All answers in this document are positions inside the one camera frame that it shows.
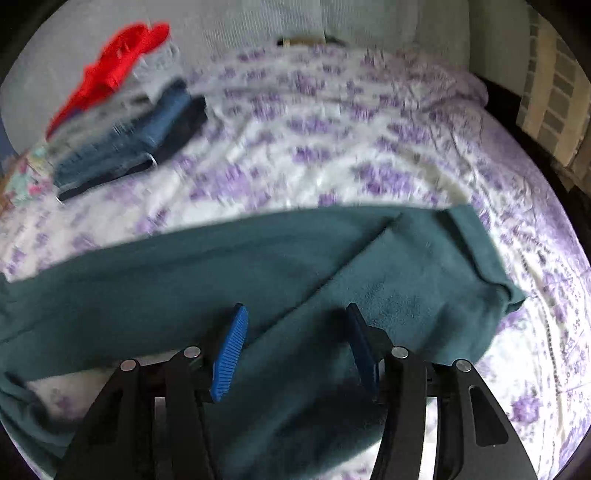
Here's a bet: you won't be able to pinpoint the light grey lace headboard cover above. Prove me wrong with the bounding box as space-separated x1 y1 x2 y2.
1 1 530 151

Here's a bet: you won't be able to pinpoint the purple floral bed sheet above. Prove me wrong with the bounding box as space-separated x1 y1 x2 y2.
1 46 590 479

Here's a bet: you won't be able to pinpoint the red folded garment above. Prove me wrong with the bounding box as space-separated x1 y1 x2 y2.
45 22 170 139

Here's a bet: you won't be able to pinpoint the teal fleece pants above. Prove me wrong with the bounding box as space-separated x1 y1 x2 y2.
1 205 525 479

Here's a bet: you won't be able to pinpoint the beige checked curtain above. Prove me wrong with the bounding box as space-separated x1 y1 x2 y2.
517 7 590 189

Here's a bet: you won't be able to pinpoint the blue folded jeans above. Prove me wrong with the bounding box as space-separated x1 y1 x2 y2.
53 79 192 190

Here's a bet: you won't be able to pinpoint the floral turquoise folded blanket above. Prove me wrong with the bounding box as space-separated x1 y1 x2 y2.
1 142 55 210

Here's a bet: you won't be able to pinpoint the dark navy folded pants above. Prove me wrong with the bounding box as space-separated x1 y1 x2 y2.
53 92 207 202

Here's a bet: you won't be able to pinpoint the grey folded garment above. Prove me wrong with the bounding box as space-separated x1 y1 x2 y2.
46 41 183 150

